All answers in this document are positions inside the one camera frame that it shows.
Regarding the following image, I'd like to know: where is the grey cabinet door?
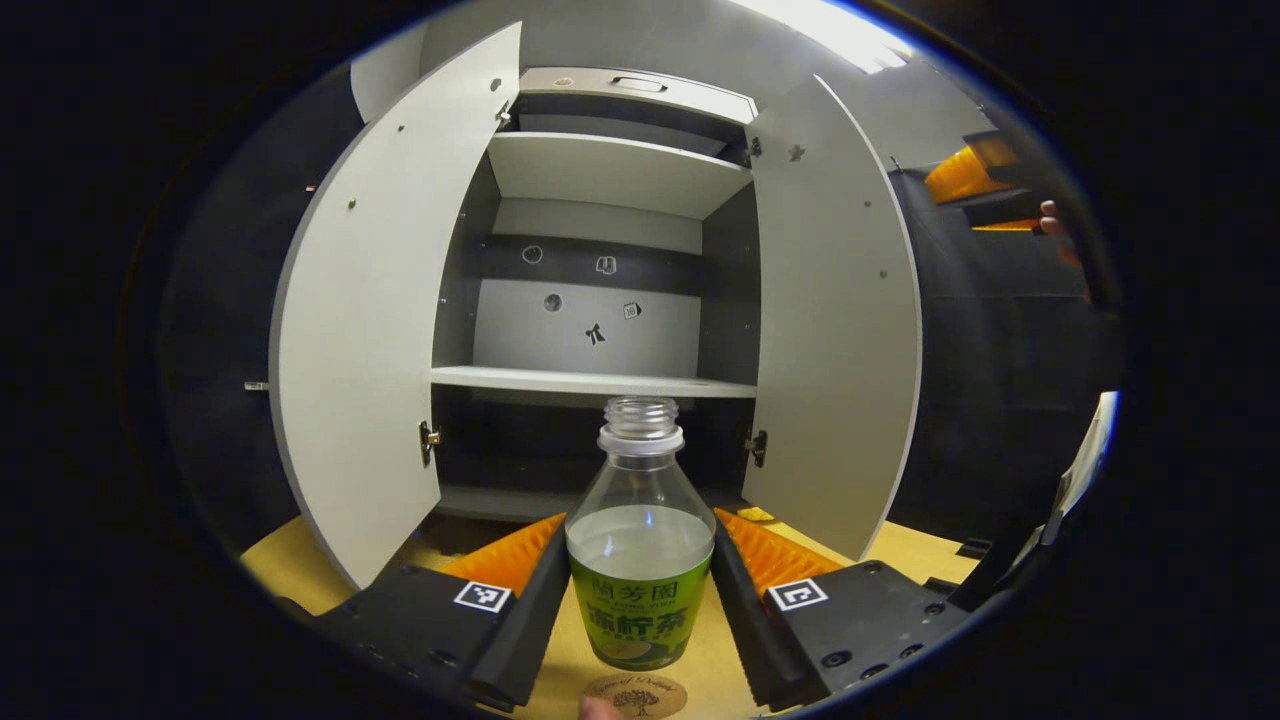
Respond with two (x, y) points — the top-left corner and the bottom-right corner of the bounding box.
(268, 22), (523, 591)
(742, 75), (923, 561)

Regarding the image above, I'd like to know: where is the black backdrop cloth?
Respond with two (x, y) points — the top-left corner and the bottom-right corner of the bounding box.
(160, 65), (1126, 561)

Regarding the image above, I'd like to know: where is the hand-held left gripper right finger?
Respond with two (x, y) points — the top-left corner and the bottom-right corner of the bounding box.
(712, 507), (973, 713)

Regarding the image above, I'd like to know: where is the white cabinet shelf board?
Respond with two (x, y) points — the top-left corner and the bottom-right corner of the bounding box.
(432, 365), (758, 401)
(487, 132), (753, 221)

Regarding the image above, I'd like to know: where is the round wooden coaster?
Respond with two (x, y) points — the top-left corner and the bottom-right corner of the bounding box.
(582, 672), (689, 720)

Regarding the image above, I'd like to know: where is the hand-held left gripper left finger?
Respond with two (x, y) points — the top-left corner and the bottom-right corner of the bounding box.
(315, 513), (571, 713)

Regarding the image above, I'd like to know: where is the green label clear bottle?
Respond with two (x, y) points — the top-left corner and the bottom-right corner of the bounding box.
(565, 396), (716, 672)

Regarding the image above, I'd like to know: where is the long ceiling light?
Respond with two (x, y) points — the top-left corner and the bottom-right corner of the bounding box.
(740, 0), (916, 76)

